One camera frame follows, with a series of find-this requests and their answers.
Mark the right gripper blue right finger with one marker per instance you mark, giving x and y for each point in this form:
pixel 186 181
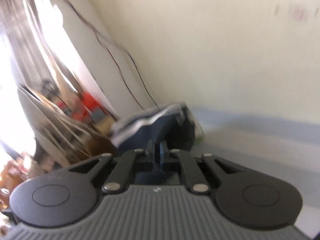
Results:
pixel 183 163

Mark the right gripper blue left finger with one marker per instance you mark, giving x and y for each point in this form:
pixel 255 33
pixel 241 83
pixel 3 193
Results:
pixel 131 161

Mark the black garment with white stripes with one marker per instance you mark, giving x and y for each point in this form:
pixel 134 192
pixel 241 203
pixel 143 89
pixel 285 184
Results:
pixel 173 123

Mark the green knitted garment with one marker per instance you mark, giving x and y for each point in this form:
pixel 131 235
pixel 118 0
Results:
pixel 199 137

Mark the beige curtain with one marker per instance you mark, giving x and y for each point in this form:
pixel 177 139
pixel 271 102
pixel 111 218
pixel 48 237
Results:
pixel 31 71

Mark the white wall sticker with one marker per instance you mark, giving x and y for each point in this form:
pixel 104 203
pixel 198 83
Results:
pixel 297 12

